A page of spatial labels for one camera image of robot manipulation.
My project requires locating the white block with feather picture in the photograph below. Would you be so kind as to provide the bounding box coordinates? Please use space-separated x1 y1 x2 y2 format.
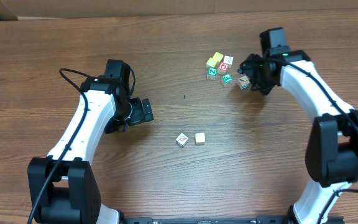
237 75 250 90

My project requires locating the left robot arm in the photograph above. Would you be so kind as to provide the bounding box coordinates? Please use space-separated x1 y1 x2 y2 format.
27 59 154 224

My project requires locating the red letter block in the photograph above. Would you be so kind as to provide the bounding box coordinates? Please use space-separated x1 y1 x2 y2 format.
217 62 229 75

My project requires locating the green E block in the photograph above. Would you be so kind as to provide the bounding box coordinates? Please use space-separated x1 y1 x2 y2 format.
221 73 233 87

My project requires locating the white block with letters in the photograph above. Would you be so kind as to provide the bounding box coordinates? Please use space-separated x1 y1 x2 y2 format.
223 55 234 68

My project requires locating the yellow block front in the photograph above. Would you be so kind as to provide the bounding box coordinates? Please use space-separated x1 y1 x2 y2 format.
206 58 219 69

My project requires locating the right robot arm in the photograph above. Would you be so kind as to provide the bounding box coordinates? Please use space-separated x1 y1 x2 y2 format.
237 27 358 223

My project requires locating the yellow top wooden block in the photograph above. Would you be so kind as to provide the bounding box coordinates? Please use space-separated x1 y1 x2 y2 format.
195 133 206 145

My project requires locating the green Z block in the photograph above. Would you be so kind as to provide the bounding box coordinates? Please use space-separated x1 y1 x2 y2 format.
206 67 217 80

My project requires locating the white block with blue side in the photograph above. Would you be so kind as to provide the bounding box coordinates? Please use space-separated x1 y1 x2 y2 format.
175 133 189 147

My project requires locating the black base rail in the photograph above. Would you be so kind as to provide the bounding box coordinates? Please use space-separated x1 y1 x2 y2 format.
120 215 296 224

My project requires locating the yellow block rear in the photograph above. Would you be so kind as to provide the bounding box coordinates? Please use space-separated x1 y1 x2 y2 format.
213 52 224 63

